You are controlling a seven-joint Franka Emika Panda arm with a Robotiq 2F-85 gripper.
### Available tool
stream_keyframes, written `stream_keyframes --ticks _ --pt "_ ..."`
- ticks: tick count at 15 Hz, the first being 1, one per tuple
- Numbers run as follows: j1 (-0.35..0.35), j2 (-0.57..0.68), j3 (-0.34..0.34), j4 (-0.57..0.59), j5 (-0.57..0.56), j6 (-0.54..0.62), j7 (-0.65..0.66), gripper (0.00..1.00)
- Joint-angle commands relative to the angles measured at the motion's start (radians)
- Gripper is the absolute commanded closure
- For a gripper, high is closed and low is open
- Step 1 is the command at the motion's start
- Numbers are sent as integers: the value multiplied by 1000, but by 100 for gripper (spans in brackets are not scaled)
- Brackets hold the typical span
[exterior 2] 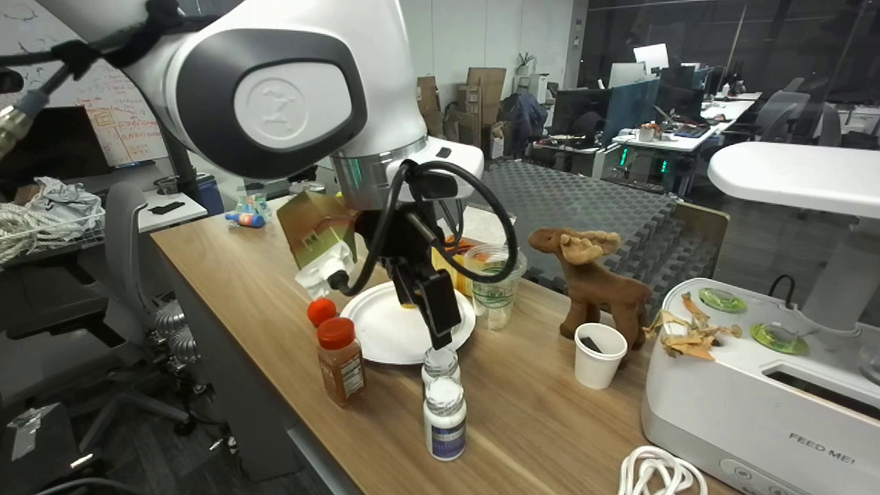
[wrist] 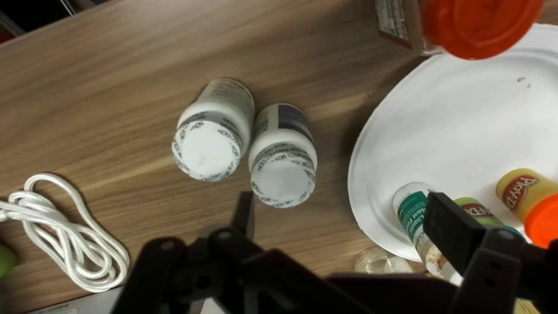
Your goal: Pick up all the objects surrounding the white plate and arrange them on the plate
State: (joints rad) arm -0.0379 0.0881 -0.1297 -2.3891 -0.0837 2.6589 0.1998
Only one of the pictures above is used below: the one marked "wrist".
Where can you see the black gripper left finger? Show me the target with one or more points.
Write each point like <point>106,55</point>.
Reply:
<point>244,212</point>

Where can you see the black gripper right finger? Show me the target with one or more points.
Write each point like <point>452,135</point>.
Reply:
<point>453,229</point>

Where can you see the white pill bottle green label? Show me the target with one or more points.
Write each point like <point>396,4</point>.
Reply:
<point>412,210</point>

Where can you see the white pill bottle blue label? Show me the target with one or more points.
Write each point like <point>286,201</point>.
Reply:
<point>209,137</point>
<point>283,163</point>

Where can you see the play-doh can orange lid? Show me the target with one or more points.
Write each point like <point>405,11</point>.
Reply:
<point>525,194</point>

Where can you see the spice jar orange lid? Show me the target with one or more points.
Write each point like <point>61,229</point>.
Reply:
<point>471,23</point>

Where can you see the white paper plate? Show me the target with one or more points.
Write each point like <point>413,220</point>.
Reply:
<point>459,128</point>

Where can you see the white hydroponic planter appliance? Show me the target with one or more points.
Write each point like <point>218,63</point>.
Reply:
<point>80,308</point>

